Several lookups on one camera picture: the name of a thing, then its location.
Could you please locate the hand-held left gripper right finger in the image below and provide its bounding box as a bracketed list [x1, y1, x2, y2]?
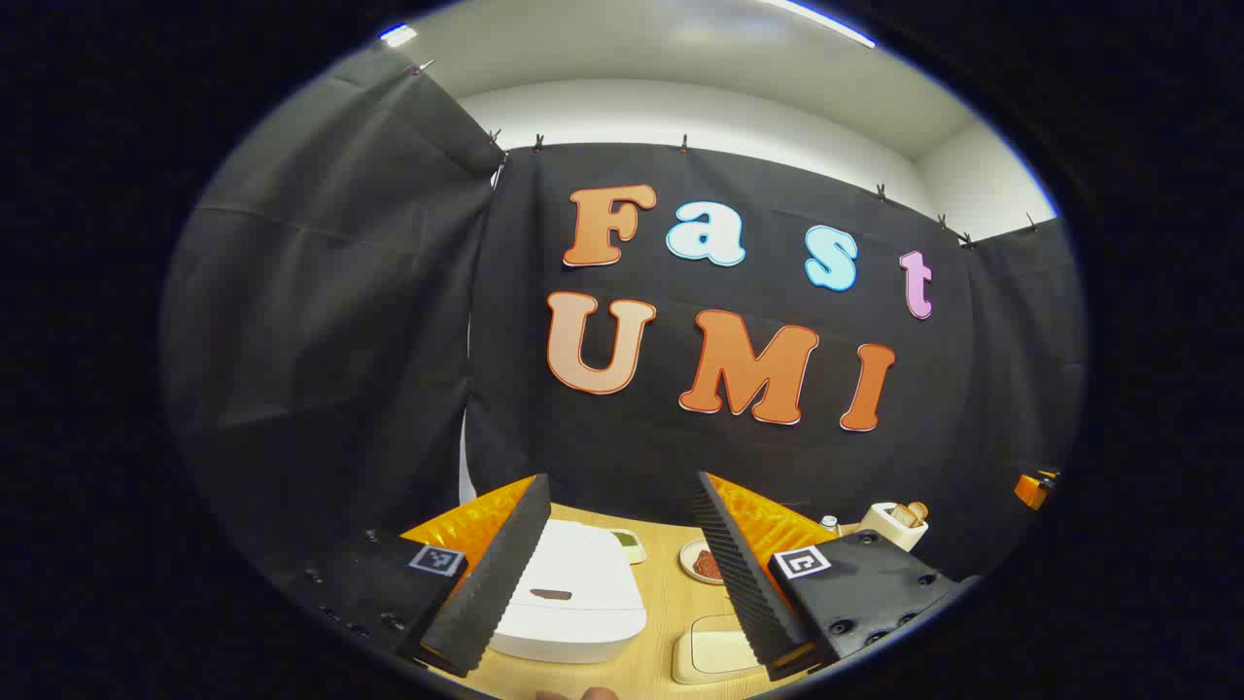
[692, 471, 978, 682]

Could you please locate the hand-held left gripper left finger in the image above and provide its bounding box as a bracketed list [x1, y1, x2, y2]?
[282, 473, 552, 679]

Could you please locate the white rice cooker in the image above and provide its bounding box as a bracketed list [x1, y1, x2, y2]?
[486, 518, 648, 665]

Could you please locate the cream chopstick holder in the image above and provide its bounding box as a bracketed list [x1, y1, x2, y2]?
[858, 502, 929, 552]

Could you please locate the cream rectangular rice container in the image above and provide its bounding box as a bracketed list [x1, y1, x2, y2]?
[671, 614, 769, 685]

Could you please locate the white round plate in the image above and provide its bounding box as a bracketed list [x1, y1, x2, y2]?
[678, 538, 725, 585]

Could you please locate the black backdrop cloth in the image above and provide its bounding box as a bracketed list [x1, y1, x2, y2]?
[160, 44, 1088, 584]

